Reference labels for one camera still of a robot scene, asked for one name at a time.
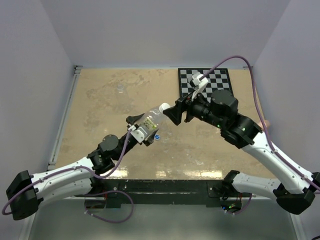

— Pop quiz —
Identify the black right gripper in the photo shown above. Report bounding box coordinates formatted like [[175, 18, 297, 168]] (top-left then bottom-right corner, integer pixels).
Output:
[[163, 87, 225, 129]]

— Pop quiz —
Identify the white bottle cap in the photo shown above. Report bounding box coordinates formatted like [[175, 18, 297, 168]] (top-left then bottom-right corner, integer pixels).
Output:
[[158, 102, 171, 113]]

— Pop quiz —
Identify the clear square plastic bottle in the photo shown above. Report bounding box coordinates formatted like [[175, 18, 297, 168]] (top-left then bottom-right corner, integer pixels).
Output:
[[138, 105, 167, 131]]

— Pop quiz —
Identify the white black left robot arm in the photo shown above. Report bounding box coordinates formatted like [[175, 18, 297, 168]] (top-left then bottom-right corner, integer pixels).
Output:
[[1, 110, 164, 221]]

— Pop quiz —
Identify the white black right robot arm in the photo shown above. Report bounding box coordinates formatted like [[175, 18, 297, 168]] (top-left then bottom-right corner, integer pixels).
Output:
[[159, 90, 320, 215]]

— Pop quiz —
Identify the blue bottle cap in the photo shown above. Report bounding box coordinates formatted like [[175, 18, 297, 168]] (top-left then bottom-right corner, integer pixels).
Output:
[[154, 134, 161, 141]]

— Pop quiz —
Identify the clear round plastic bottle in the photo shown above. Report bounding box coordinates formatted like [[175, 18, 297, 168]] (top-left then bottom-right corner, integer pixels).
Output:
[[116, 84, 125, 94]]

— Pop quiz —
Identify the black white checkerboard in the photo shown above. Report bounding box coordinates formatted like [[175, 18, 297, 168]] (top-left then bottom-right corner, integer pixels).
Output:
[[178, 68, 234, 102]]

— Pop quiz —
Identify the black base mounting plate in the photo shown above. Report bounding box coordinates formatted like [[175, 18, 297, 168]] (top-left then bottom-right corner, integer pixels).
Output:
[[85, 178, 240, 208]]

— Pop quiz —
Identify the pink wooden pin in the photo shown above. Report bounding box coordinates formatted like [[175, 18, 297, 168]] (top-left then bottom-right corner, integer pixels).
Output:
[[263, 120, 270, 129]]

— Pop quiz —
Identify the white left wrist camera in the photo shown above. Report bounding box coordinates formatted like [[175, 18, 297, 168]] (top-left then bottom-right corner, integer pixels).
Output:
[[128, 125, 148, 144]]

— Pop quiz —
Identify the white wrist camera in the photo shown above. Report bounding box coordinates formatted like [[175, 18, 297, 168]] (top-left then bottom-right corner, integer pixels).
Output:
[[187, 72, 209, 101], [128, 125, 148, 144]]

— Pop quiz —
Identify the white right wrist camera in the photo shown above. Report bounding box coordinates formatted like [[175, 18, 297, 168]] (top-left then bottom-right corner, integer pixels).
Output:
[[187, 72, 209, 101]]

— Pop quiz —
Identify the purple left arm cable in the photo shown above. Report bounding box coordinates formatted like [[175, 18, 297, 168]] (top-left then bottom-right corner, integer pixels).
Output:
[[1, 129, 136, 223]]

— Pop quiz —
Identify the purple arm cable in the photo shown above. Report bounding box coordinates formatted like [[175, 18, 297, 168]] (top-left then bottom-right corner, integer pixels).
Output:
[[1, 129, 136, 223], [197, 55, 320, 215]]

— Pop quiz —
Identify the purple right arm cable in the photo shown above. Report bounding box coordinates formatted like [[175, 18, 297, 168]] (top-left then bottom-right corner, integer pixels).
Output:
[[197, 55, 320, 215]]

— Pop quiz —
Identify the aluminium frame rail left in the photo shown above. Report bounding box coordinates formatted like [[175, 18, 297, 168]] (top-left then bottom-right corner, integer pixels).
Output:
[[46, 65, 83, 171]]

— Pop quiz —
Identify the aluminium frame rail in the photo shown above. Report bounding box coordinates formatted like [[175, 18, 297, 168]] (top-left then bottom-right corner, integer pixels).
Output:
[[46, 65, 83, 171], [33, 177, 296, 201]]

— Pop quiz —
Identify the aluminium frame rail front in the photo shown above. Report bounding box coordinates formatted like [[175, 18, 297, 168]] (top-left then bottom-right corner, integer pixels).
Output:
[[33, 177, 296, 201]]

